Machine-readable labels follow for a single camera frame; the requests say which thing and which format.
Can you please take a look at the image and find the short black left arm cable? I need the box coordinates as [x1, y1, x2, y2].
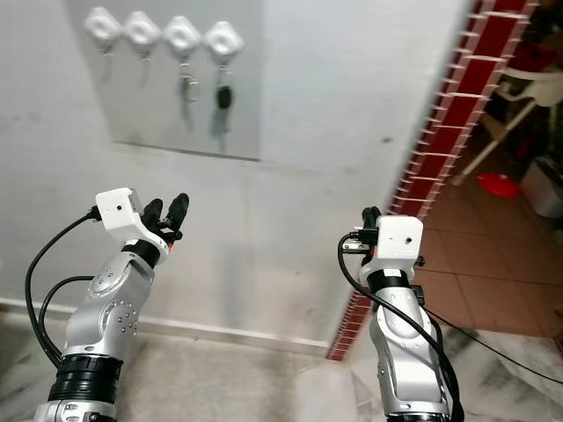
[46, 274, 98, 353]

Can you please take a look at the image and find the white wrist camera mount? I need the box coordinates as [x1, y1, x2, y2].
[373, 215, 426, 274]
[94, 186, 170, 258]

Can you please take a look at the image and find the long black left arm cable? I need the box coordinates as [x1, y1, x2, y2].
[24, 207, 99, 368]

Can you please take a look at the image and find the white wooden high chair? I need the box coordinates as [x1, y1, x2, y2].
[453, 63, 553, 187]

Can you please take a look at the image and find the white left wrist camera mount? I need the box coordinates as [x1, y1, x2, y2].
[94, 186, 170, 258]

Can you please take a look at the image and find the white wall hook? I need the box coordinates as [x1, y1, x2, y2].
[204, 20, 245, 64]
[164, 16, 204, 59]
[123, 11, 163, 54]
[84, 7, 124, 47]

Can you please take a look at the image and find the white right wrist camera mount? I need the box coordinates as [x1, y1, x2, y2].
[373, 215, 426, 274]

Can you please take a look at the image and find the red plastic bowl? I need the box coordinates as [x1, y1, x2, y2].
[477, 171, 521, 199]

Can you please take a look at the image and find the grey hook board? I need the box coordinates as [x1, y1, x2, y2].
[62, 0, 265, 163]

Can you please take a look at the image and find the black car key fob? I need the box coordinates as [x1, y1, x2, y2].
[217, 63, 236, 111]

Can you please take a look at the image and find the thin black floor cable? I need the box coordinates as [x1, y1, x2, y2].
[422, 308, 563, 388]

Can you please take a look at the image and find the hanging silver key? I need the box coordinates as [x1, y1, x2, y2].
[179, 58, 200, 106]

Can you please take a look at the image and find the white storage container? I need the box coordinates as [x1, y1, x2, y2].
[519, 156, 563, 219]

